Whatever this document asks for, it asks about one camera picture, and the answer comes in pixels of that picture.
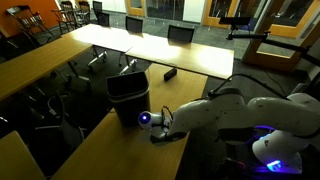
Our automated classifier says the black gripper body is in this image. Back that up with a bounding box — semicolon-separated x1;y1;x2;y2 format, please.
150;131;186;144

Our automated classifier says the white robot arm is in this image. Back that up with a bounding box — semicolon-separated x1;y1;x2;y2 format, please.
138;87;320;174

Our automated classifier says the small black box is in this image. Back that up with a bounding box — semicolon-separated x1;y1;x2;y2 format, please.
164;68;177;81

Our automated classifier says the black trash bin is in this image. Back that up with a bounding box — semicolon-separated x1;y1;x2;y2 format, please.
106;71;150;127

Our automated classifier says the dark chair beside table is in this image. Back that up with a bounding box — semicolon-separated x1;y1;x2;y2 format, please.
35;91;85;148

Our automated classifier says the black chair at far table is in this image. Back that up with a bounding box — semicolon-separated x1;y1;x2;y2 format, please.
167;25;194;43

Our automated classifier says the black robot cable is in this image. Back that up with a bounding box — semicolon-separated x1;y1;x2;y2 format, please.
207;73;291;101

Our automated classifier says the black camera on boom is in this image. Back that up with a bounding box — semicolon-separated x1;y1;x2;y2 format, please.
218;16;320;68

